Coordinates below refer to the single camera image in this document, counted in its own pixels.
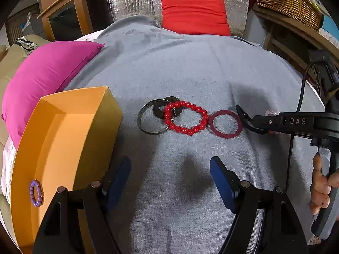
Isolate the wooden shelf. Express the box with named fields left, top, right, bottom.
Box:
left=251, top=5, right=339, bottom=85

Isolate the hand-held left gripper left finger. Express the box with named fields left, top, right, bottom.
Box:
left=32, top=156, right=132, bottom=254

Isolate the pale pink sheet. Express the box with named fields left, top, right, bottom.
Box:
left=0, top=135, right=19, bottom=199

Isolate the black and white striped cloth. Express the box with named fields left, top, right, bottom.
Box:
left=14, top=37, right=36, bottom=56

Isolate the silver insulated bag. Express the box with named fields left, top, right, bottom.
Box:
left=110, top=0, right=251, bottom=37

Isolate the orange cardboard box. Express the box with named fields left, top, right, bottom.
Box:
left=11, top=85, right=124, bottom=254

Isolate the person's right hand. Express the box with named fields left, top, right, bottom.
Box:
left=310, top=154, right=339, bottom=216

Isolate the red pillow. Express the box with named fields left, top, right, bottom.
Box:
left=160, top=0, right=231, bottom=36

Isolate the pink pillow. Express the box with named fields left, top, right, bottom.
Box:
left=1, top=41, right=105, bottom=149

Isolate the purple bead bracelet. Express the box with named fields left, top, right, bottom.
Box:
left=29, top=179, right=44, bottom=207

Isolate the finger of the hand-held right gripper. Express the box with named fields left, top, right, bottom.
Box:
left=236, top=104, right=283, bottom=135

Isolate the beige sofa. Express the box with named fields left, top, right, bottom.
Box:
left=0, top=33, right=53, bottom=244

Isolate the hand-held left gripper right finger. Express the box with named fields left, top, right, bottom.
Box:
left=209, top=156, right=310, bottom=254

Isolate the flat black ring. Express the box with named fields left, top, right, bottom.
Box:
left=154, top=96, right=184, bottom=119

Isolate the wicker basket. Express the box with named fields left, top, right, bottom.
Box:
left=253, top=0, right=325, bottom=31

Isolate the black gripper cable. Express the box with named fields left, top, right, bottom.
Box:
left=285, top=59, right=330, bottom=189

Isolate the dark red bangle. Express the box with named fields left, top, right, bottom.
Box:
left=209, top=109, right=243, bottom=140

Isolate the thin metal bangle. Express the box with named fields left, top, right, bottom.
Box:
left=137, top=98, right=172, bottom=135

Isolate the blue box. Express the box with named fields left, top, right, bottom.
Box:
left=318, top=13, right=339, bottom=45

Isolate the red bead bracelet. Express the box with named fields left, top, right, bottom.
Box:
left=163, top=100, right=210, bottom=136

